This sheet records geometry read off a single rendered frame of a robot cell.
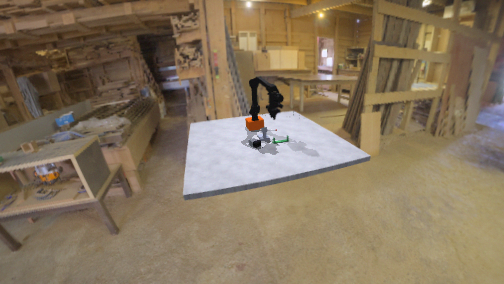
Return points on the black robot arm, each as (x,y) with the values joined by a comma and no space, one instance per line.
(273,96)

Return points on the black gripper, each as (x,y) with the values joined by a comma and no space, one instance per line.
(272,109)

